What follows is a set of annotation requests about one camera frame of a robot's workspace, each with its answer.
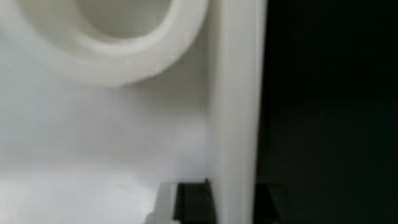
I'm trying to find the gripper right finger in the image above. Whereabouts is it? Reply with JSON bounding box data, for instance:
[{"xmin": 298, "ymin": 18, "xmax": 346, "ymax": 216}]
[{"xmin": 255, "ymin": 183, "xmax": 282, "ymax": 224}]

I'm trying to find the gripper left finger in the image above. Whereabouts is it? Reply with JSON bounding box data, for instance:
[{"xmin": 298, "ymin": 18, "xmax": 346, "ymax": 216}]
[{"xmin": 155, "ymin": 180, "xmax": 216, "ymax": 224}]

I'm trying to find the white square tabletop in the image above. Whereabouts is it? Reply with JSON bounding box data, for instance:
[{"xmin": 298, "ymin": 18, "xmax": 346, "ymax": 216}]
[{"xmin": 0, "ymin": 0, "xmax": 269, "ymax": 224}]

